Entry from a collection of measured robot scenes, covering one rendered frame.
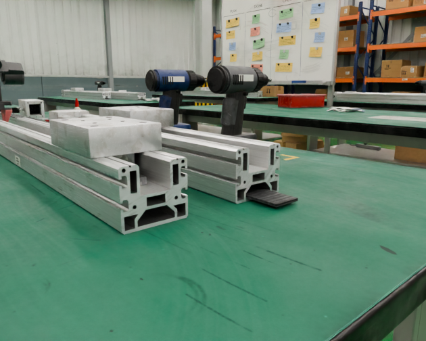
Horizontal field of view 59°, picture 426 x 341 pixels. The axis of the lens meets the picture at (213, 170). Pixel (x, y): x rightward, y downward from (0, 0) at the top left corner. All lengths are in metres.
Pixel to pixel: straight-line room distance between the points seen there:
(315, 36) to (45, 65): 10.10
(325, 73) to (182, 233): 3.29
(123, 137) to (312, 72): 3.31
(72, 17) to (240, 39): 9.39
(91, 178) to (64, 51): 12.58
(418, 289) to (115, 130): 0.40
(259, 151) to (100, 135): 0.26
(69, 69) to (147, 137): 12.52
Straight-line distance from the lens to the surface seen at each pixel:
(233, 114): 0.85
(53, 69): 12.90
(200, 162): 0.64
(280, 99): 3.07
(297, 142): 4.84
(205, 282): 0.37
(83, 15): 13.43
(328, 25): 3.72
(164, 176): 0.51
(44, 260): 0.45
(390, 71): 10.85
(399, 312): 0.42
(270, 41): 4.11
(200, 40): 9.49
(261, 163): 0.63
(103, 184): 0.51
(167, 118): 0.87
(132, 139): 0.54
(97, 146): 0.52
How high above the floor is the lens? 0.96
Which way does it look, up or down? 13 degrees down
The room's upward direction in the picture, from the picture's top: straight up
